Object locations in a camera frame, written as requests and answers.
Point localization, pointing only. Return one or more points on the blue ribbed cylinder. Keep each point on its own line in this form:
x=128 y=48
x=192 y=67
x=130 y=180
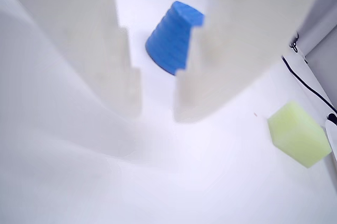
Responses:
x=168 y=42

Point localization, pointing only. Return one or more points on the pale yellow foam block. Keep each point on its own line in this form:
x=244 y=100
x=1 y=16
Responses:
x=297 y=134

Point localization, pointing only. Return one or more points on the thick black bar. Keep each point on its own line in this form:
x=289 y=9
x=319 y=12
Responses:
x=333 y=117

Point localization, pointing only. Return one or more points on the white round plate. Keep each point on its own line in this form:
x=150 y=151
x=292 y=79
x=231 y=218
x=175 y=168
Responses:
x=333 y=140

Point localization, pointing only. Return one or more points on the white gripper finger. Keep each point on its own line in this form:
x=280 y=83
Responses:
x=79 y=24
x=250 y=24

